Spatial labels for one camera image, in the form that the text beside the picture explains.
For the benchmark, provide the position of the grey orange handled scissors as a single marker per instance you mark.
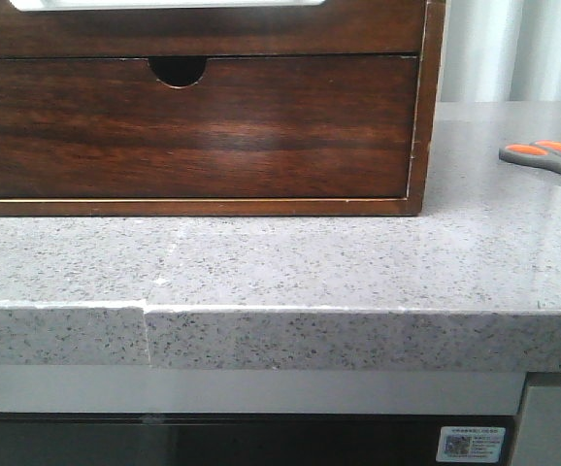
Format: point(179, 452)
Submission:
point(542, 154)

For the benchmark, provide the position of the wooden drawer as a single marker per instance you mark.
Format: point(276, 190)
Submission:
point(250, 127)
point(331, 27)

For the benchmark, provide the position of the dark wooden organizer box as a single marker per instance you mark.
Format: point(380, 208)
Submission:
point(408, 204)

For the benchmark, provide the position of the white QR code sticker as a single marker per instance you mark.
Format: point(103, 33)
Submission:
point(470, 444)

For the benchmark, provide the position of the grey cabinet door panel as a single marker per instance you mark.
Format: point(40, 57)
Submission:
point(538, 436)

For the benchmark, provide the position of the white tray on organizer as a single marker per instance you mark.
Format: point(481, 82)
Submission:
point(119, 5)

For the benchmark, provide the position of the black glass appliance front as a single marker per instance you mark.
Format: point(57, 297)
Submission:
point(231, 439)

